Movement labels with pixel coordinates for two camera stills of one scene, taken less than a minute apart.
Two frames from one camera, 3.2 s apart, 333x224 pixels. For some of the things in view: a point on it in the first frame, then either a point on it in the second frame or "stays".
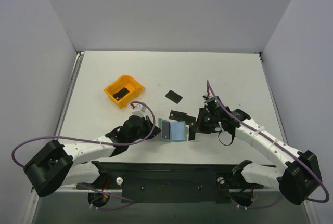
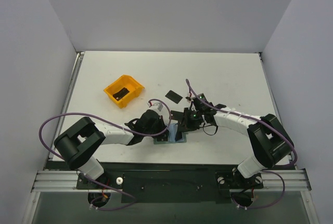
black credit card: (191, 133) to (178, 135)
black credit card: (174, 96) stays
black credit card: (119, 94) stays
